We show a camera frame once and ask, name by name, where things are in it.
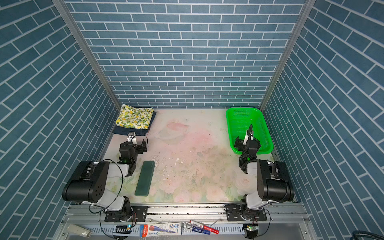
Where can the dark green rectangular board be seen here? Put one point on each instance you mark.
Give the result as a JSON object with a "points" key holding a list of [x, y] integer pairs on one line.
{"points": [[145, 179]]}

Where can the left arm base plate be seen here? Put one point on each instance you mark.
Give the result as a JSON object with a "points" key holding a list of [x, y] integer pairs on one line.
{"points": [[133, 214]]}

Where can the aluminium front rail frame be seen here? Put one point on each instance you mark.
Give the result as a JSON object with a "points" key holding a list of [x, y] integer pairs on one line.
{"points": [[284, 222]]}

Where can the marker package box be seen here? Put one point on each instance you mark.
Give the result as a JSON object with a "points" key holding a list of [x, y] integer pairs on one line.
{"points": [[169, 229]]}

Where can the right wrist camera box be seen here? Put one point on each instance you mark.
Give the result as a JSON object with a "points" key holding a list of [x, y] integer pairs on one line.
{"points": [[249, 135]]}

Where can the green plastic basket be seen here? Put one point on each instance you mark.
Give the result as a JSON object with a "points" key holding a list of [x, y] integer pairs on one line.
{"points": [[239, 119]]}

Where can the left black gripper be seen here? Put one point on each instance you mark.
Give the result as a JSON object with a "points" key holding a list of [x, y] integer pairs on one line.
{"points": [[139, 147]]}

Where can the yellow floral skirt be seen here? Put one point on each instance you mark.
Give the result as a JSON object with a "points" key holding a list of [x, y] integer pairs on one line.
{"points": [[134, 118]]}

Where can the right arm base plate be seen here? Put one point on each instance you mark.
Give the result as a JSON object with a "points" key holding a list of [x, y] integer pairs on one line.
{"points": [[237, 213]]}

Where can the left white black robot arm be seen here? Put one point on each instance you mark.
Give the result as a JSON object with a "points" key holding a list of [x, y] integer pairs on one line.
{"points": [[88, 184]]}

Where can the grey white small device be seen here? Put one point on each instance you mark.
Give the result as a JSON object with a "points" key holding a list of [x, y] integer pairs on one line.
{"points": [[78, 230]]}

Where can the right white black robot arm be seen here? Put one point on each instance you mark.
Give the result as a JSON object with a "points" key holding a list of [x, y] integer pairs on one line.
{"points": [[273, 180]]}

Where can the blue marker pen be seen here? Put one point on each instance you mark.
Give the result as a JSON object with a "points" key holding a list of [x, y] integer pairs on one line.
{"points": [[196, 229]]}

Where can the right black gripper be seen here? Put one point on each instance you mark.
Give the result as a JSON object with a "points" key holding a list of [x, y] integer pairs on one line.
{"points": [[239, 141]]}

